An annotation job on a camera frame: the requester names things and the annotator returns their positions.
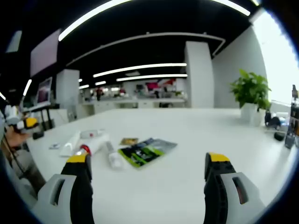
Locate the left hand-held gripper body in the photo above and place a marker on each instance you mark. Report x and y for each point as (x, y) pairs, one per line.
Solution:
(12, 116)

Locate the desktop monitor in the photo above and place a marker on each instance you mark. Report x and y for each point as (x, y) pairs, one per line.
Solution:
(44, 92)

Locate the long ceiling light strip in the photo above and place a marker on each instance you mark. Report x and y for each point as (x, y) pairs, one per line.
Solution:
(88, 16)

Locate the person's left hand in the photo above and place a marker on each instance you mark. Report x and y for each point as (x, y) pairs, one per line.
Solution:
(16, 138)

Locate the white skincare tube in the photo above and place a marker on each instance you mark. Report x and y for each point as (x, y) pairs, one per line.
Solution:
(70, 145)

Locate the clear capped white skincare bottle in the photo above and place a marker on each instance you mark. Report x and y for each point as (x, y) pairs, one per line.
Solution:
(115, 159)

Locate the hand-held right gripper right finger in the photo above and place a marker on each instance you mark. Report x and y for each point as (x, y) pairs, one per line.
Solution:
(215, 186)

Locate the hanging ceiling screen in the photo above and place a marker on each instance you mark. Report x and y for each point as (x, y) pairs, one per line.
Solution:
(45, 52)

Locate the red ringed white skincare bottle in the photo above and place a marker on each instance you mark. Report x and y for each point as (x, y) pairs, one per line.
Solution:
(98, 142)

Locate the white office counter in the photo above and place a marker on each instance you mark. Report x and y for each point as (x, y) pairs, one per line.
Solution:
(130, 102)

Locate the gold foil skincare packet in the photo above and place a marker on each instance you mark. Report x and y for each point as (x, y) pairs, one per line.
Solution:
(129, 141)

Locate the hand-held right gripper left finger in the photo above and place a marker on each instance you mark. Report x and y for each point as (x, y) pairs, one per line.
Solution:
(80, 186)

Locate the ceiling air conditioner panel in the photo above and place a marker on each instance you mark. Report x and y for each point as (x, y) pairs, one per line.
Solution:
(14, 42)

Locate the black round object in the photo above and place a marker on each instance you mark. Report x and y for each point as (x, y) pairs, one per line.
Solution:
(279, 136)

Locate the black desk gadget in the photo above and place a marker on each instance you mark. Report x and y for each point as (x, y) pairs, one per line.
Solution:
(273, 121)

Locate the potted green plant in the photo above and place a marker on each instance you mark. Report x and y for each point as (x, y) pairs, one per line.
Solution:
(251, 93)

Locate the small black object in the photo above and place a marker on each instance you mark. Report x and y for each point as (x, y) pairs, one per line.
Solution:
(38, 135)

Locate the dark upright device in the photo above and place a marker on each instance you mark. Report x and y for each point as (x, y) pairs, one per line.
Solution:
(292, 121)

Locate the black green skincare packet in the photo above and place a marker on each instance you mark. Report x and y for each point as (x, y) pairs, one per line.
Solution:
(140, 156)

